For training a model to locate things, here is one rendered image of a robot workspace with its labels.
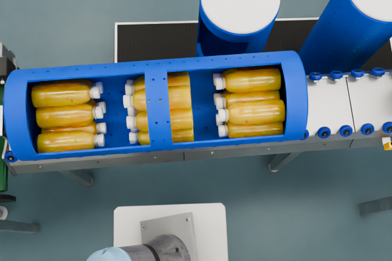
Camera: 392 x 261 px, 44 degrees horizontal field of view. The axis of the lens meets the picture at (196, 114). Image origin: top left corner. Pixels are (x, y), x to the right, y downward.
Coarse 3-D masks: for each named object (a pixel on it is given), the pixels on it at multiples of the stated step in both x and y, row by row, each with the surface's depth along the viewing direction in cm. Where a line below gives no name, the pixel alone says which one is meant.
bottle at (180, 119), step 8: (144, 112) 148; (176, 112) 148; (184, 112) 148; (136, 120) 148; (144, 120) 147; (176, 120) 147; (184, 120) 147; (192, 120) 148; (144, 128) 148; (176, 128) 149; (184, 128) 149
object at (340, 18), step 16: (336, 0) 184; (320, 16) 208; (336, 16) 186; (352, 16) 176; (368, 16) 171; (320, 32) 206; (336, 32) 192; (352, 32) 184; (368, 32) 179; (384, 32) 178; (304, 48) 232; (320, 48) 211; (336, 48) 201; (352, 48) 194; (368, 48) 193; (304, 64) 235; (320, 64) 220; (336, 64) 212; (352, 64) 209
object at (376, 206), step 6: (384, 198) 221; (390, 198) 214; (360, 204) 250; (366, 204) 243; (372, 204) 235; (378, 204) 228; (384, 204) 221; (390, 204) 215; (360, 210) 251; (366, 210) 243; (372, 210) 236; (378, 210) 229; (384, 210) 222; (390, 210) 217
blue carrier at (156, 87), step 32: (96, 64) 149; (128, 64) 147; (160, 64) 146; (192, 64) 145; (224, 64) 145; (256, 64) 145; (288, 64) 144; (160, 96) 140; (192, 96) 167; (288, 96) 141; (32, 128) 161; (160, 128) 141; (288, 128) 145; (32, 160) 150
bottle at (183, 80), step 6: (144, 78) 152; (168, 78) 151; (174, 78) 151; (180, 78) 151; (186, 78) 151; (132, 84) 152; (138, 84) 151; (144, 84) 150; (168, 84) 150; (174, 84) 150; (180, 84) 150; (186, 84) 150; (132, 90) 151
